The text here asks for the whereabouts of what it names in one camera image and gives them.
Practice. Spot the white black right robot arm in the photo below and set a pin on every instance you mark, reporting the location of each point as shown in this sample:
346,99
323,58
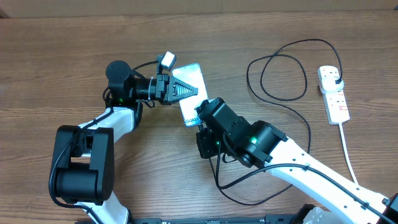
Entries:
262,145

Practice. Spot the white power strip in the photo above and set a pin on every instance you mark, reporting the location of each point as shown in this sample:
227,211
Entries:
335,103

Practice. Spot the blue Samsung Galaxy smartphone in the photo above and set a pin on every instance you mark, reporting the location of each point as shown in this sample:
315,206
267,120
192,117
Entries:
192,75

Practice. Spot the white USB charger plug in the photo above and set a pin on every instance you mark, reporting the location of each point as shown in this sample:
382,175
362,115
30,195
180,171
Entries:
330,85

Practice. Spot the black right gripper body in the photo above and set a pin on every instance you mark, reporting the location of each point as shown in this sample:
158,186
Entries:
210,145

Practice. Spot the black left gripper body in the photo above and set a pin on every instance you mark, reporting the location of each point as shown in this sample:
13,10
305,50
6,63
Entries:
161,86

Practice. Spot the black mounting rail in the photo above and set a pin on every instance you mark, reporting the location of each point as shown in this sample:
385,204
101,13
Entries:
267,219

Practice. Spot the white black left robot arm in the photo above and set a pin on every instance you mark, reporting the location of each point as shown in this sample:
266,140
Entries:
82,169

